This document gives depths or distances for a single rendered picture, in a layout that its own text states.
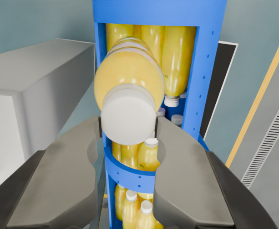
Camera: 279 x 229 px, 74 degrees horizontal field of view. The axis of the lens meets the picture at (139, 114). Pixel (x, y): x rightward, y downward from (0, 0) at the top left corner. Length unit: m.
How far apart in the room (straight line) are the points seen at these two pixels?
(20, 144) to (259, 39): 1.77
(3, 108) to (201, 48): 0.48
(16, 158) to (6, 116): 0.14
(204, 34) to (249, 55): 1.50
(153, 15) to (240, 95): 1.68
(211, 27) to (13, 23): 1.59
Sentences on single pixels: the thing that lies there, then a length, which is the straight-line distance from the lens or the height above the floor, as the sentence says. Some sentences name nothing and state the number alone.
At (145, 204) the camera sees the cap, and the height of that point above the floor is 1.16.
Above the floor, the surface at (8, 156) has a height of 1.15.
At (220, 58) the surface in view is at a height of 0.15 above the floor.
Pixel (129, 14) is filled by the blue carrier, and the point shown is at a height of 1.22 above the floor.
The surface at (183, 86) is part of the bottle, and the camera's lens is 0.46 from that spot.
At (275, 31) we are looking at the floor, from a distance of 1.93.
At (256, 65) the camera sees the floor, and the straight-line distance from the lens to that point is 1.92.
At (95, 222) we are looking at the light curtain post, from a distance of 1.62.
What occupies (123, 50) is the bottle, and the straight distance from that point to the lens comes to 0.18.
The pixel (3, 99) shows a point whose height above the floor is 1.15.
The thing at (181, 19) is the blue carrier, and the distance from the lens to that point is 0.35.
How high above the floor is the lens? 1.57
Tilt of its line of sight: 62 degrees down
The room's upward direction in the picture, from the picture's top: 177 degrees clockwise
